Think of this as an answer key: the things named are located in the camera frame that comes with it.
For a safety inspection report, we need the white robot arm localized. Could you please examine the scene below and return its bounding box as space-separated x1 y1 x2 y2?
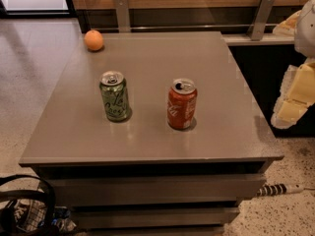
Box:
271 0 315 129

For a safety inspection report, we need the metal bracket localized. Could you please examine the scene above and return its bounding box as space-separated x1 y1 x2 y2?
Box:
114 0 131 32
247 0 276 41

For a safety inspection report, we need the left metal bracket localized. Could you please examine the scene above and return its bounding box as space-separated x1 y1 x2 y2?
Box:
114 0 131 32

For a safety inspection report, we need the striped power strip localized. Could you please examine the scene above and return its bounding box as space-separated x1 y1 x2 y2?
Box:
256 183 314 197

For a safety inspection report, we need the red soda can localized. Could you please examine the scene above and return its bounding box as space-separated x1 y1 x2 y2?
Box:
167 78 198 130

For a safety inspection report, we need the right metal bracket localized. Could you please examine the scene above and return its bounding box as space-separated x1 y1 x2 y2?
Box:
247 0 276 41

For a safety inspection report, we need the orange fruit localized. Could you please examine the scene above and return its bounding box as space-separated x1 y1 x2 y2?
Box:
84 30 103 51

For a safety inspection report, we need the grey drawer cabinet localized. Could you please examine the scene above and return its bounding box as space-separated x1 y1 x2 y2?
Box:
20 32 284 236

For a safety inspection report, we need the green soda can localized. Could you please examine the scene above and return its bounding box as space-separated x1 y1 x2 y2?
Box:
99 71 131 122

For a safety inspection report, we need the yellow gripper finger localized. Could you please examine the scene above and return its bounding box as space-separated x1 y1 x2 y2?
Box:
273 11 301 36
271 62 315 129

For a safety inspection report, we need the metal rail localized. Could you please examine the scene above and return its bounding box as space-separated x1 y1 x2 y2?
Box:
93 23 278 31

